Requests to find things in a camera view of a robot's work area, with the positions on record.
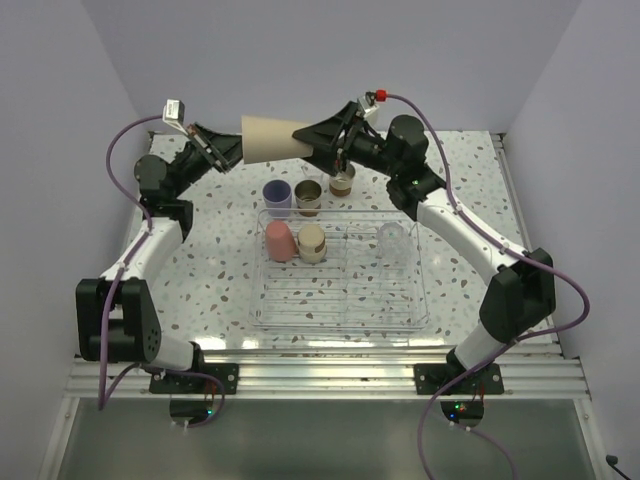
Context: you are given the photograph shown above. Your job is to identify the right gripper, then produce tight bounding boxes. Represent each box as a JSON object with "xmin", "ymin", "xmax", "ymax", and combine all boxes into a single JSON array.
[{"xmin": 292, "ymin": 103, "xmax": 400, "ymax": 179}]

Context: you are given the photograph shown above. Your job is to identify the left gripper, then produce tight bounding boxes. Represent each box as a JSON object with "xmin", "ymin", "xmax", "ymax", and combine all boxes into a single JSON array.
[{"xmin": 172, "ymin": 123, "xmax": 260, "ymax": 198}]

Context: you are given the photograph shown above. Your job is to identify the tall beige cup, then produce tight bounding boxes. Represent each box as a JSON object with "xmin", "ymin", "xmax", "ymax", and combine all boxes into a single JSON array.
[{"xmin": 241, "ymin": 116, "xmax": 313, "ymax": 165}]

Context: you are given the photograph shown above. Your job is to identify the purple cup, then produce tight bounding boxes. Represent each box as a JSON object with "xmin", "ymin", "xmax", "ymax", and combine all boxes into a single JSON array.
[{"xmin": 262, "ymin": 179, "xmax": 292, "ymax": 219}]

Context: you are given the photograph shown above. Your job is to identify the steel cup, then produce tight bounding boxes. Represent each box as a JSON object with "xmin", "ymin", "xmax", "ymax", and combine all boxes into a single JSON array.
[
  {"xmin": 329, "ymin": 165, "xmax": 356, "ymax": 197},
  {"xmin": 297, "ymin": 224, "xmax": 327, "ymax": 264},
  {"xmin": 294, "ymin": 179, "xmax": 322, "ymax": 217}
]

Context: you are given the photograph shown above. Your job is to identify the pink cup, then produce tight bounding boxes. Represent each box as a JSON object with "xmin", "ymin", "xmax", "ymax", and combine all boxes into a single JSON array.
[{"xmin": 265, "ymin": 220, "xmax": 297, "ymax": 263}]

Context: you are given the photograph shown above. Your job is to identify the clear glass tumbler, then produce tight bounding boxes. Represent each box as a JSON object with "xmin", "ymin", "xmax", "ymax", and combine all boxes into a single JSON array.
[{"xmin": 376, "ymin": 222, "xmax": 411, "ymax": 262}]

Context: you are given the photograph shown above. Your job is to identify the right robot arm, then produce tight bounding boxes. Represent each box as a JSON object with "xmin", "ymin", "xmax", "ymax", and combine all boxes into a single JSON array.
[{"xmin": 292, "ymin": 102, "xmax": 556, "ymax": 393}]

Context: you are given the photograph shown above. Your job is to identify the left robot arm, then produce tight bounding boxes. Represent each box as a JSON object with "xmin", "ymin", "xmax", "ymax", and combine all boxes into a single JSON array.
[{"xmin": 75, "ymin": 123, "xmax": 243, "ymax": 393}]

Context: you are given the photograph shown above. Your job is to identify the clear dish rack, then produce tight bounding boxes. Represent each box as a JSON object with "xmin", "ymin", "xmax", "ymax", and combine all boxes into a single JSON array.
[{"xmin": 249, "ymin": 209, "xmax": 428, "ymax": 336}]

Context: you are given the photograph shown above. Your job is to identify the clear glass mug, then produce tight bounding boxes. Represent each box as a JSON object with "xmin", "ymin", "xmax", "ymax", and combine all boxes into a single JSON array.
[{"xmin": 301, "ymin": 163, "xmax": 327, "ymax": 184}]

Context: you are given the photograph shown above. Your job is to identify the steel cup back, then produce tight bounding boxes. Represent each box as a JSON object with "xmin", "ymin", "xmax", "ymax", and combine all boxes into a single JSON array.
[{"xmin": 329, "ymin": 165, "xmax": 356, "ymax": 197}]

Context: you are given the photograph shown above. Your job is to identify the left controller board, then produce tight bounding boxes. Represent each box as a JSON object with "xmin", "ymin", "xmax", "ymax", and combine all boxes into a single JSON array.
[{"xmin": 169, "ymin": 399, "xmax": 225, "ymax": 428}]

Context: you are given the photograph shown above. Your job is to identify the controller board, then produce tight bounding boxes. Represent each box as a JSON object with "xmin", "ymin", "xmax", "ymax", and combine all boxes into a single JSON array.
[
  {"xmin": 169, "ymin": 399, "xmax": 225, "ymax": 428},
  {"xmin": 441, "ymin": 400, "xmax": 485, "ymax": 428}
]

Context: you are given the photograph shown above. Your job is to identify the right controller board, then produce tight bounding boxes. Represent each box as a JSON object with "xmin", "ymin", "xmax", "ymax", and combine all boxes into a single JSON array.
[{"xmin": 441, "ymin": 400, "xmax": 485, "ymax": 428}]

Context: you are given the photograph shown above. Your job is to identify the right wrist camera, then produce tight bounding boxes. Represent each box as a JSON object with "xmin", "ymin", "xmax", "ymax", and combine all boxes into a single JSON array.
[{"xmin": 358, "ymin": 89, "xmax": 388, "ymax": 123}]

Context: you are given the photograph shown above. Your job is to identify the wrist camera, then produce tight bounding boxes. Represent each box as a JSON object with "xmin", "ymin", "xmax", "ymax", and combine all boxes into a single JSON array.
[
  {"xmin": 358, "ymin": 89, "xmax": 388, "ymax": 123},
  {"xmin": 162, "ymin": 99, "xmax": 187, "ymax": 135}
]

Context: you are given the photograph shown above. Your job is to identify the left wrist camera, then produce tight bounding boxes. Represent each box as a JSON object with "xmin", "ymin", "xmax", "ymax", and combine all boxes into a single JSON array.
[{"xmin": 162, "ymin": 99, "xmax": 187, "ymax": 135}]

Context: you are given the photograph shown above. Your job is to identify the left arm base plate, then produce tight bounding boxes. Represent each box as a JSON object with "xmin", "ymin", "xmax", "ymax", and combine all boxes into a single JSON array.
[{"xmin": 149, "ymin": 363, "xmax": 240, "ymax": 395}]

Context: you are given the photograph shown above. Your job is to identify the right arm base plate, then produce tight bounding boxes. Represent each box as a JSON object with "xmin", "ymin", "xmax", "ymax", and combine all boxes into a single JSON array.
[{"xmin": 413, "ymin": 363, "xmax": 505, "ymax": 396}]

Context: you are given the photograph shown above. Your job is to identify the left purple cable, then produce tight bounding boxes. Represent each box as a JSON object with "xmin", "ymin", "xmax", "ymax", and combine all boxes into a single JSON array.
[{"xmin": 97, "ymin": 114, "xmax": 168, "ymax": 412}]

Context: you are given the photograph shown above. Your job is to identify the purple cable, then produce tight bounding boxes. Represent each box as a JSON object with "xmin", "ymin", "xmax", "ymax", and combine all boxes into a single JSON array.
[
  {"xmin": 387, "ymin": 92, "xmax": 590, "ymax": 480},
  {"xmin": 97, "ymin": 114, "xmax": 168, "ymax": 412}
]

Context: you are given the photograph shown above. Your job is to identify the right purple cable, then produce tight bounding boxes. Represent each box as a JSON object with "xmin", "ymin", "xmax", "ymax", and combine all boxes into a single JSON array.
[{"xmin": 387, "ymin": 92, "xmax": 590, "ymax": 480}]

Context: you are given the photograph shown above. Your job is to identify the aluminium frame rail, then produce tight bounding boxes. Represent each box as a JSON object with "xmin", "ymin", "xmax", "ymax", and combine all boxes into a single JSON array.
[{"xmin": 63, "ymin": 352, "xmax": 594, "ymax": 400}]

